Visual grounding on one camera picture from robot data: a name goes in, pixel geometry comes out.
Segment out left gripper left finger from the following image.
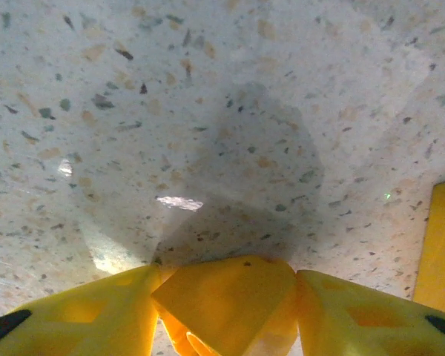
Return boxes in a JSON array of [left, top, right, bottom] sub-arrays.
[[0, 263, 163, 356]]

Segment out yellow lego brick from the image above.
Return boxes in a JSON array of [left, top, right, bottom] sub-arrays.
[[412, 179, 445, 320], [151, 254, 300, 356]]

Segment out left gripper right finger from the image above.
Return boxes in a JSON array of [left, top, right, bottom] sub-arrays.
[[295, 269, 445, 356]]

